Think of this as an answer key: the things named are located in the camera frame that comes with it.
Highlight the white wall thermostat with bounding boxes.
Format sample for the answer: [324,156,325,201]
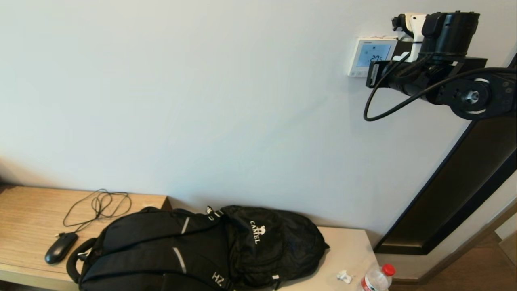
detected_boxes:
[348,38,399,78]

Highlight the clear bottle with red cap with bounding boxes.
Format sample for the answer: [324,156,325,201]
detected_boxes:
[357,263,395,291]

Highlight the black Camel logo backpack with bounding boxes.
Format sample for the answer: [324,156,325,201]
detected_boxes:
[206,205,330,289]

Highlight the black backpack with grey stripes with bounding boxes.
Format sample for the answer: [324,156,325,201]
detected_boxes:
[67,207,233,291]

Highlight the black computer mouse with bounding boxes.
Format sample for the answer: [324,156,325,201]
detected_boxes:
[44,232,79,265]

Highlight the light wooden desk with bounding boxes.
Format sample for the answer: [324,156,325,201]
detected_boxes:
[0,185,172,291]

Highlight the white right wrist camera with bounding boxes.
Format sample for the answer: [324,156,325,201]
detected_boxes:
[391,12,428,62]

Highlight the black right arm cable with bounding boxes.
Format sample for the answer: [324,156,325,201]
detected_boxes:
[363,53,517,122]

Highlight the dark brown door frame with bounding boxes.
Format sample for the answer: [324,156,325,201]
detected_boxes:
[374,53,517,256]

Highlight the black mouse cable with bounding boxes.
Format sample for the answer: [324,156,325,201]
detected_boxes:
[55,189,132,238]

